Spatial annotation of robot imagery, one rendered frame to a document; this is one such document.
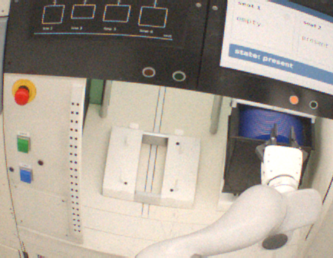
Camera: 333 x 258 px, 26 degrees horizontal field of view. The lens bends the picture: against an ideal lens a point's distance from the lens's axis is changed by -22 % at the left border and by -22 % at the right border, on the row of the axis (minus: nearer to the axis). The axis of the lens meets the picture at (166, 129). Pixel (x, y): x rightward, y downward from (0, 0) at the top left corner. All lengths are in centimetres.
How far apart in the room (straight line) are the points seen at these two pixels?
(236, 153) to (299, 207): 46
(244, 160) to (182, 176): 21
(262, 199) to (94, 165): 94
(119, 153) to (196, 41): 70
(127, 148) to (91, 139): 11
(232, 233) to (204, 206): 86
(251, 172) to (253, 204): 72
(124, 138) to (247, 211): 96
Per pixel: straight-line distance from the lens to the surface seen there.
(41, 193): 178
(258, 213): 119
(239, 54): 143
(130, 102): 224
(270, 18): 137
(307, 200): 148
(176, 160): 208
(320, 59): 143
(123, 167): 204
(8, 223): 193
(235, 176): 193
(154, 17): 139
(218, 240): 118
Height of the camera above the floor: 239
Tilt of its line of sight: 44 degrees down
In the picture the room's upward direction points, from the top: 9 degrees clockwise
